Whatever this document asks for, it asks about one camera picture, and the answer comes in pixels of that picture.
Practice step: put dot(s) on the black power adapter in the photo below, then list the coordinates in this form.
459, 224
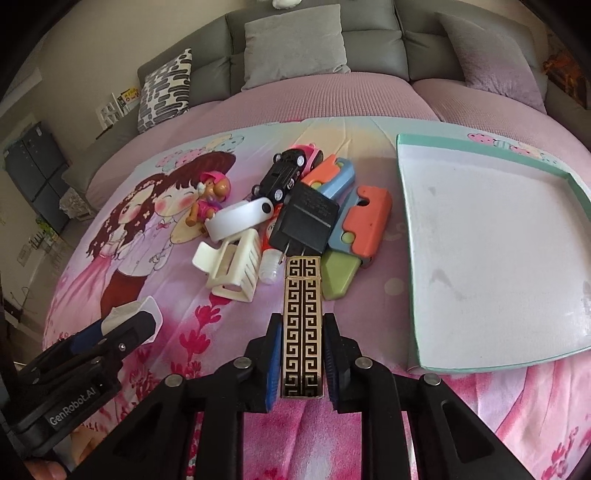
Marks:
305, 223

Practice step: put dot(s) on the pink helmet puppy figurine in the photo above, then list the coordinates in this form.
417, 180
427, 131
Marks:
213, 189

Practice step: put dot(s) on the grey cushion left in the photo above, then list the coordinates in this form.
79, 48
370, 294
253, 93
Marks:
296, 44

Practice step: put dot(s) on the black toy car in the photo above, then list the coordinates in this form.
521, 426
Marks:
282, 176

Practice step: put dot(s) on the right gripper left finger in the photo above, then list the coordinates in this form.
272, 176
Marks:
271, 359

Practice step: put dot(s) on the dark cabinet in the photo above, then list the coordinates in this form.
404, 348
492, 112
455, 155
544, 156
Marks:
35, 164

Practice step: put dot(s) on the orange blue green toy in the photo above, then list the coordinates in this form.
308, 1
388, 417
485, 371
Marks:
357, 237

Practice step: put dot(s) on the cartoon printed blanket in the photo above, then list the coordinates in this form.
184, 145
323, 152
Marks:
139, 245

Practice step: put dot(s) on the pink sofa seat cover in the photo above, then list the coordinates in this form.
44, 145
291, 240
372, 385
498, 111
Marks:
353, 94

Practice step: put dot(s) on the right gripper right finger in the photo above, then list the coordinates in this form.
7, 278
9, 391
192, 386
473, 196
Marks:
334, 359

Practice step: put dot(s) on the grey purple cushion right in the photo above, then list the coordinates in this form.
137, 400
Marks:
492, 62

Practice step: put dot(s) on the teal shallow cardboard tray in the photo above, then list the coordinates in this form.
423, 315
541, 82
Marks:
499, 253

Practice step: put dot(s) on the cream hair claw clip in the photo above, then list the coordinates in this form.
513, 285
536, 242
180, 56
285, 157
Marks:
232, 269

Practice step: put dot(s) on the white plush toy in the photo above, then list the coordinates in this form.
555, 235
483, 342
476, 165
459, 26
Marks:
285, 4

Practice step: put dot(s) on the black white patterned cushion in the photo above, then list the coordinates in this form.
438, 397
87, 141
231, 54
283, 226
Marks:
165, 92

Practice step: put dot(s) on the white round band device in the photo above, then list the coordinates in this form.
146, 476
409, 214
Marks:
238, 217

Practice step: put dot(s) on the orange red toy by curtain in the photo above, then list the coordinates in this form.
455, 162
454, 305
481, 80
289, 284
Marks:
563, 70

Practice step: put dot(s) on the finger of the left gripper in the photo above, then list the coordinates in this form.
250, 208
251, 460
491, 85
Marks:
124, 339
89, 337

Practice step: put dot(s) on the white charger cube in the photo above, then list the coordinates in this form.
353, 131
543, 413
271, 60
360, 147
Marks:
145, 309

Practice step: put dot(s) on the gold black patterned lighter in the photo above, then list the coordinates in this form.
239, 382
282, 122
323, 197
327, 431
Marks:
301, 356

